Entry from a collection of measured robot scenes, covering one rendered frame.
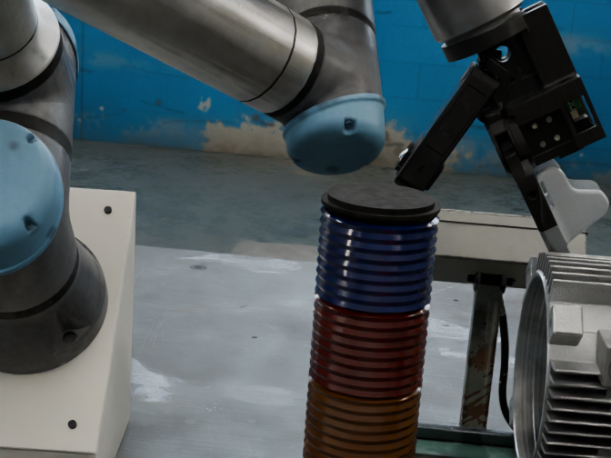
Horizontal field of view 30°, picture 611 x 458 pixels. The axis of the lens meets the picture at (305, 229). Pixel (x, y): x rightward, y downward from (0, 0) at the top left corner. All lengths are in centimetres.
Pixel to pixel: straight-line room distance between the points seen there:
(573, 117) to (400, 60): 551
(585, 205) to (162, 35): 37
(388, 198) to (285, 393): 82
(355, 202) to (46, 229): 45
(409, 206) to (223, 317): 107
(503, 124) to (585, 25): 556
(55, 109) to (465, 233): 40
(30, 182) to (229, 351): 60
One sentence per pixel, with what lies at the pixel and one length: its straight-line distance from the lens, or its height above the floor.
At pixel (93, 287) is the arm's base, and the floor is 100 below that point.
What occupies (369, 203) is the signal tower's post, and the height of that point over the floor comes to 122.
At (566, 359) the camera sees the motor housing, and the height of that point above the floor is 105.
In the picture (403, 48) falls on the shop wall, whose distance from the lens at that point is 642.
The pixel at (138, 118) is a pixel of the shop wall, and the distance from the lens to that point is 668.
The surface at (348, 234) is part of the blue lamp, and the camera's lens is 55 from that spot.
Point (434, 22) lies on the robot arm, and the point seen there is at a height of 128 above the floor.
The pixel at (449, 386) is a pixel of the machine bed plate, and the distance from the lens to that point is 144.
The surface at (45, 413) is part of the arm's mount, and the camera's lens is 111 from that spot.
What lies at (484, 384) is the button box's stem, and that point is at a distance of 116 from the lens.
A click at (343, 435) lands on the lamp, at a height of 110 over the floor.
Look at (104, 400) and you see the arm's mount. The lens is 110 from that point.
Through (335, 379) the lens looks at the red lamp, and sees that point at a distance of 58.
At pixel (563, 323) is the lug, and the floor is 108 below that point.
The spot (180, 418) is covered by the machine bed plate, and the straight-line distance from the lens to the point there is 130.
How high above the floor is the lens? 135
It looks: 15 degrees down
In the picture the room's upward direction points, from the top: 4 degrees clockwise
